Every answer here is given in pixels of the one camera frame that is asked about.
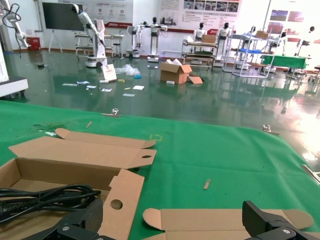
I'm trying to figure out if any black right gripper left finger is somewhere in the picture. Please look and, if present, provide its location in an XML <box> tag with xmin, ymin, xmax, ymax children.
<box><xmin>22</xmin><ymin>198</ymin><xmax>106</xmax><ymax>240</ymax></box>

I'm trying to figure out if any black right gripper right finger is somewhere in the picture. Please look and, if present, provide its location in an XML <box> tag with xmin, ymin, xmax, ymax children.
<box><xmin>241</xmin><ymin>200</ymin><xmax>320</xmax><ymax>240</ymax></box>

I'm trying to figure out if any black power cable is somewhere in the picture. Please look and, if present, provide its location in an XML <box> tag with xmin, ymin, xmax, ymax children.
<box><xmin>0</xmin><ymin>184</ymin><xmax>102</xmax><ymax>223</ymax></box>

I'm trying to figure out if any white jointed robot arm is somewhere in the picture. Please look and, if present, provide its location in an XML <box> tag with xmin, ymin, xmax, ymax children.
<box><xmin>0</xmin><ymin>0</ymin><xmax>30</xmax><ymax>49</ymax></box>

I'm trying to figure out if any open brown cardboard box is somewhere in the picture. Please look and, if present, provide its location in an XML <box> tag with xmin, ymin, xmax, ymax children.
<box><xmin>142</xmin><ymin>207</ymin><xmax>320</xmax><ymax>240</ymax></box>
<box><xmin>0</xmin><ymin>127</ymin><xmax>158</xmax><ymax>240</ymax></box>

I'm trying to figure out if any red box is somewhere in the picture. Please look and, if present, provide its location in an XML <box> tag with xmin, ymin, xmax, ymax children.
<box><xmin>26</xmin><ymin>36</ymin><xmax>41</xmax><ymax>51</ymax></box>

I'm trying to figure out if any silver binder clip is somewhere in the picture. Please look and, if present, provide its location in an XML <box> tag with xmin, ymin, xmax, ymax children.
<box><xmin>101</xmin><ymin>107</ymin><xmax>122</xmax><ymax>118</ymax></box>
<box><xmin>262</xmin><ymin>123</ymin><xmax>280</xmax><ymax>137</ymax></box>
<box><xmin>301</xmin><ymin>164</ymin><xmax>320</xmax><ymax>186</ymax></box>

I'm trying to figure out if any green felt table cloth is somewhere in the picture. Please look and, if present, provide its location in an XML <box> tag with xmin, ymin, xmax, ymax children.
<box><xmin>0</xmin><ymin>99</ymin><xmax>320</xmax><ymax>240</ymax></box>

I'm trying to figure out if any white red paper bag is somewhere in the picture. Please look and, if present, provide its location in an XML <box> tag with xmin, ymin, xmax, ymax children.
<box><xmin>100</xmin><ymin>63</ymin><xmax>118</xmax><ymax>83</ymax></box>

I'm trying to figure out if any flat brown cardboard piece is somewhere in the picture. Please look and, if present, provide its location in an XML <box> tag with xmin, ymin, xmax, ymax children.
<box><xmin>187</xmin><ymin>75</ymin><xmax>204</xmax><ymax>85</ymax></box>

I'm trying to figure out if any clear crumpled plastic bag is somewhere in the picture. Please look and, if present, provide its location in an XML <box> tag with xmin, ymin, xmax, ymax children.
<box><xmin>114</xmin><ymin>63</ymin><xmax>141</xmax><ymax>76</ymax></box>

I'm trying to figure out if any white machine base on casters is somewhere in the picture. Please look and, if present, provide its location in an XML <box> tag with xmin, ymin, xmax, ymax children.
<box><xmin>0</xmin><ymin>42</ymin><xmax>29</xmax><ymax>98</ymax></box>

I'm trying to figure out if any table with green cover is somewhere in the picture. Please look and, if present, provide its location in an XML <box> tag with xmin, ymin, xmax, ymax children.
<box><xmin>262</xmin><ymin>54</ymin><xmax>308</xmax><ymax>70</ymax></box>

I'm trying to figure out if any large open shipping carton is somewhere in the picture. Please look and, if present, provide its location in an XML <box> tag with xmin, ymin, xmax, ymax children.
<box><xmin>159</xmin><ymin>61</ymin><xmax>193</xmax><ymax>85</ymax></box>

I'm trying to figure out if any black round stool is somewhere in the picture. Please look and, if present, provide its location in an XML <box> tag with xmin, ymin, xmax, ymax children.
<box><xmin>112</xmin><ymin>42</ymin><xmax>123</xmax><ymax>60</ymax></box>

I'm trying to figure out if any metal shelf cart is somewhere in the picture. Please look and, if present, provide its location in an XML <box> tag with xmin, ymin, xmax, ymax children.
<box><xmin>181</xmin><ymin>38</ymin><xmax>218</xmax><ymax>70</ymax></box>

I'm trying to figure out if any white metal workbench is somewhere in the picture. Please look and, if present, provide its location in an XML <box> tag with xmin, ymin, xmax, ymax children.
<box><xmin>74</xmin><ymin>32</ymin><xmax>125</xmax><ymax>56</ymax></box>

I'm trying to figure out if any white robot on wheeled base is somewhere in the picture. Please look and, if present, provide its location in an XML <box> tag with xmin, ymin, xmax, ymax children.
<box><xmin>125</xmin><ymin>24</ymin><xmax>141</xmax><ymax>59</ymax></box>

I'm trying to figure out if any humanoid robot with outstretched arms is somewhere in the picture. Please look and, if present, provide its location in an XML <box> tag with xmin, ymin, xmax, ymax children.
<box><xmin>138</xmin><ymin>16</ymin><xmax>168</xmax><ymax>63</ymax></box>

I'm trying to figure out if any black display on stand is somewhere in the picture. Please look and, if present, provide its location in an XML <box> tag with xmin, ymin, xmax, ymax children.
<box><xmin>41</xmin><ymin>1</ymin><xmax>86</xmax><ymax>54</ymax></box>

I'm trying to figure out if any white tube frame rack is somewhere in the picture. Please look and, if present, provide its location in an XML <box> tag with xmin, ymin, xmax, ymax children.
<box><xmin>222</xmin><ymin>26</ymin><xmax>276</xmax><ymax>79</ymax></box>

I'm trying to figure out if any wall information poster board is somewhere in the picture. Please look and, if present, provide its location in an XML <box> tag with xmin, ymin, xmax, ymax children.
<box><xmin>159</xmin><ymin>0</ymin><xmax>243</xmax><ymax>30</ymax></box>

